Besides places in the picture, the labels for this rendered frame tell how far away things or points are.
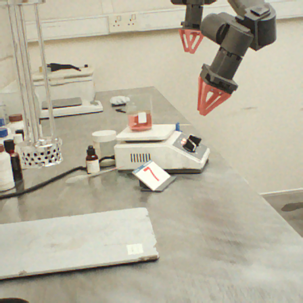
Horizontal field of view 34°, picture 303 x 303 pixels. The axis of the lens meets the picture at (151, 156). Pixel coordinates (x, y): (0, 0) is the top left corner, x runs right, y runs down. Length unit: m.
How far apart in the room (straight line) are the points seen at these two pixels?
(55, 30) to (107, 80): 0.36
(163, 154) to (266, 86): 1.71
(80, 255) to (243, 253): 0.24
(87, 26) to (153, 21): 0.33
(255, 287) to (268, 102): 2.17
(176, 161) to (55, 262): 0.45
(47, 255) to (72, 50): 1.90
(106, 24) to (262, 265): 1.97
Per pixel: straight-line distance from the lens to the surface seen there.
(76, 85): 2.20
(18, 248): 0.82
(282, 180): 2.91
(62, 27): 2.54
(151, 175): 1.05
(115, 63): 2.60
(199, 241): 0.79
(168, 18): 2.56
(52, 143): 0.76
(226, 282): 0.68
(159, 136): 1.10
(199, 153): 1.14
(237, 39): 1.10
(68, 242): 0.81
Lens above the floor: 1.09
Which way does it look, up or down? 15 degrees down
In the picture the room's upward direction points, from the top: 5 degrees counter-clockwise
